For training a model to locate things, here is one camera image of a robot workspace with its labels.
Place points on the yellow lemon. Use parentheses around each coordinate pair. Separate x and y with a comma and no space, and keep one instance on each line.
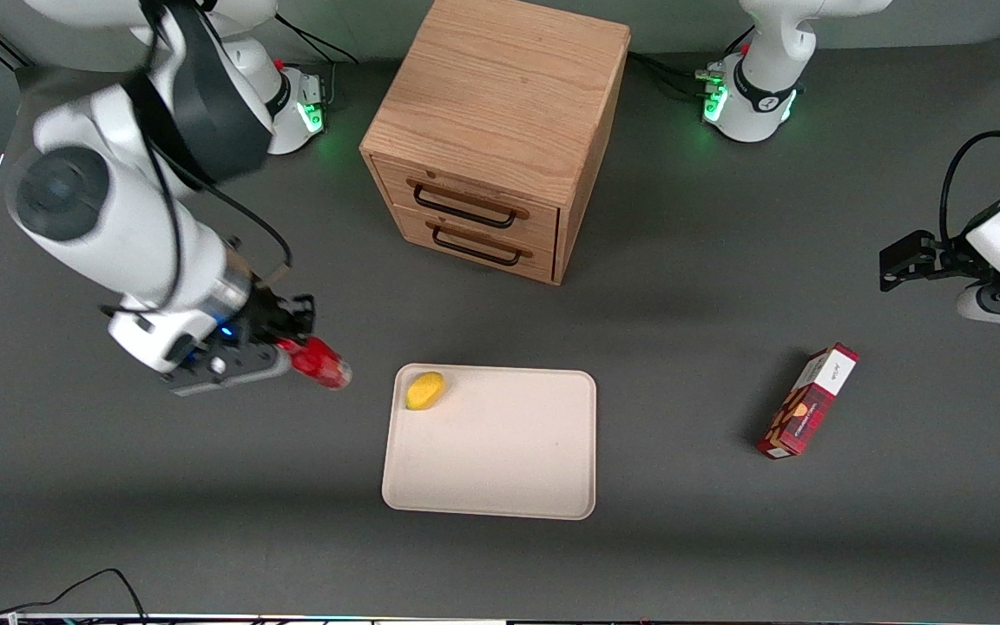
(424,391)

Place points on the red tartan shortbread box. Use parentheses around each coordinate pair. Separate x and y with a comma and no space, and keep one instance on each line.
(808,399)

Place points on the cream plastic tray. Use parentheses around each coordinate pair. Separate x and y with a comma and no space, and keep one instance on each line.
(500,451)

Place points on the red soda can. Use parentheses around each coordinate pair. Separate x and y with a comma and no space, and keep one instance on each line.
(322,365)

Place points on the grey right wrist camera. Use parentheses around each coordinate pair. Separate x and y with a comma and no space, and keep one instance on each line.
(231,369)

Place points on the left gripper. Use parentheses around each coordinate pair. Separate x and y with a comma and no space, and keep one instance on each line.
(943,259)

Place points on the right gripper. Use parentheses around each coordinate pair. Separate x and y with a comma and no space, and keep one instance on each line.
(267,319)

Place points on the wooden drawer cabinet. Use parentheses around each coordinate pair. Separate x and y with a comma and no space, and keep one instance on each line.
(500,95)

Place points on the wooden drawer front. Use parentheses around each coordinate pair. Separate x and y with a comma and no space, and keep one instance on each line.
(465,193)
(474,259)

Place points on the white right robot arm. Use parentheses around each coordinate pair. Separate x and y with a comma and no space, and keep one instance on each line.
(127,217)

